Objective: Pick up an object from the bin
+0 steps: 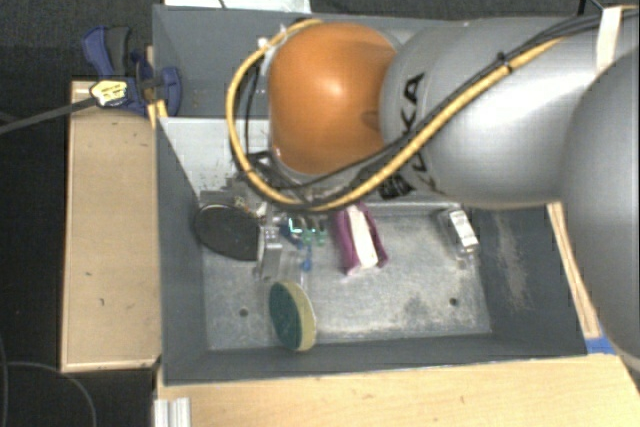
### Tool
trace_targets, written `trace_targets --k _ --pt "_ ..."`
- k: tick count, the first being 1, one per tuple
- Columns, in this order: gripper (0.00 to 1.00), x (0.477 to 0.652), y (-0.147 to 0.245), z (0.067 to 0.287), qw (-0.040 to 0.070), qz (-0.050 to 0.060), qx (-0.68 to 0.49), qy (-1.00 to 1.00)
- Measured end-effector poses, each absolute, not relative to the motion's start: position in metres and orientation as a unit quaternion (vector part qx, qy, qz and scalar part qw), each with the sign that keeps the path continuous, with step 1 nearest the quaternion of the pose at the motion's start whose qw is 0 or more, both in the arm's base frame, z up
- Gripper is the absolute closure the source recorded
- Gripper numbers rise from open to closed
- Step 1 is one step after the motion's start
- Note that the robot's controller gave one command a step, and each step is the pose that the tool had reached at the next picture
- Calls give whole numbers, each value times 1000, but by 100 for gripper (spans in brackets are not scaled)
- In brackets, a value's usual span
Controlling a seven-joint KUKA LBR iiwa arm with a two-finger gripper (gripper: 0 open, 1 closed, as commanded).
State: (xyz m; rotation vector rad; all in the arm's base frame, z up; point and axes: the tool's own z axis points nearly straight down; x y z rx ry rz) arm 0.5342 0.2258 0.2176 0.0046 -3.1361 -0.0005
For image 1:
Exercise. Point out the green and yellow round sponge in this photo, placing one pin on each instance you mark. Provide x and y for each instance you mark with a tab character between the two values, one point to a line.
290	315

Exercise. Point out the purple and white packet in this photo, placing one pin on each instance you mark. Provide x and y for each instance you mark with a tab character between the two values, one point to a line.
361	240

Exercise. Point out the black cylinder on white bracket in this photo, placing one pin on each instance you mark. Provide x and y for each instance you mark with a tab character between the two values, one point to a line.
396	190

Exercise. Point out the black round disc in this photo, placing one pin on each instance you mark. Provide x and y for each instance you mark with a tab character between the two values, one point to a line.
226	232

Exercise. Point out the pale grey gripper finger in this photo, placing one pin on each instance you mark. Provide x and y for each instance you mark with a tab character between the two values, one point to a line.
298	267
271	260

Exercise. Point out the pale wood board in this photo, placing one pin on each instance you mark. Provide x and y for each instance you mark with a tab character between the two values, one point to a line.
112	235

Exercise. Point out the grey metal bin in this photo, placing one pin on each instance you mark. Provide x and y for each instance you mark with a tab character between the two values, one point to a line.
410	305

